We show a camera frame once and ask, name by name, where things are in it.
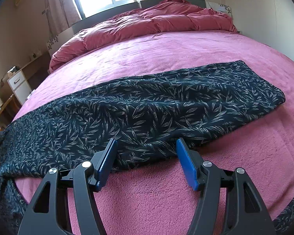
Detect dark leaf-print pants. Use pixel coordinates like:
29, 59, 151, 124
0, 61, 294, 234

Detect pink fleece bed blanket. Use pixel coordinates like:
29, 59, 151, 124
15, 31, 294, 234

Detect wooden desk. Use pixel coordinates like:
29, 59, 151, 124
0, 94, 21, 131

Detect white drawer cabinet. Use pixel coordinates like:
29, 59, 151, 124
8, 70, 32, 105

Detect white floral side panel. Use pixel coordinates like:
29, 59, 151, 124
46, 28, 74, 57

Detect grey bed headboard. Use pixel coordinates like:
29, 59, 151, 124
71, 0, 208, 33

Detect pink window curtain left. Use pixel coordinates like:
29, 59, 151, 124
45, 0, 82, 37

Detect red rumpled duvet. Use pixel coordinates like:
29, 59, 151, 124
49, 0, 237, 72

